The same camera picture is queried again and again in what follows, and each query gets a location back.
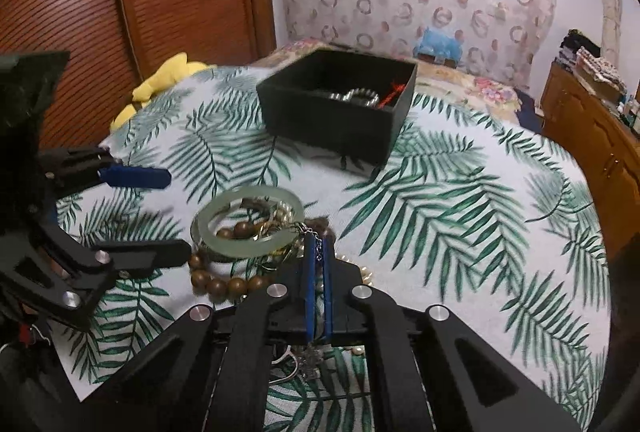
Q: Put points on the dark blue bed sheet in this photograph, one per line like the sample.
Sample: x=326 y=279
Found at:
x=530 y=111

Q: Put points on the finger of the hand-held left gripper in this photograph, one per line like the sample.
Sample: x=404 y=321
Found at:
x=150 y=254
x=135 y=177

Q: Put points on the folded patterned cloth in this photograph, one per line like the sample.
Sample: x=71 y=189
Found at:
x=600 y=69

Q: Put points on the row of toiletry bottles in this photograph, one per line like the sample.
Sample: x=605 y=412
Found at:
x=631 y=111

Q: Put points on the yellow plush toy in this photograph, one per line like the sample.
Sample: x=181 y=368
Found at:
x=165 y=74

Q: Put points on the black jewelry box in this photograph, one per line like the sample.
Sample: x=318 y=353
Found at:
x=325 y=121

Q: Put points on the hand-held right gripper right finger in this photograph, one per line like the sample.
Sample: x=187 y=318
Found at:
x=329 y=297

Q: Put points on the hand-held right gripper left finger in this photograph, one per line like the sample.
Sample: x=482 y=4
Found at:
x=314 y=292

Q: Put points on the small cardboard box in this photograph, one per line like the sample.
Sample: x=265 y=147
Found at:
x=437 y=57

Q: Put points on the wooden cabinet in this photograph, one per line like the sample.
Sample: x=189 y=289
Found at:
x=585 y=136

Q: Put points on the pale green jade bangle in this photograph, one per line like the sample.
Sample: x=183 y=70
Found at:
x=220 y=248

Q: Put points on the blue plastic bag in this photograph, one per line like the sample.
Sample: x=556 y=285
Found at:
x=440 y=40

